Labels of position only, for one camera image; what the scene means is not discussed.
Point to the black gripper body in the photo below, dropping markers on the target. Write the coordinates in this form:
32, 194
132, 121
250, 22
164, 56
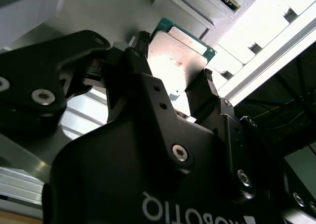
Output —
111, 174

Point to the CPU with silver top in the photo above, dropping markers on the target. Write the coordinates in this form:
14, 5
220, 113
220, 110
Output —
177, 53

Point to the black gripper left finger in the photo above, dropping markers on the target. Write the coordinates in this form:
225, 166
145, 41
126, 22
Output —
37, 73

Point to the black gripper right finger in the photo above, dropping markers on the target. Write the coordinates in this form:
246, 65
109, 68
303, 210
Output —
229, 140

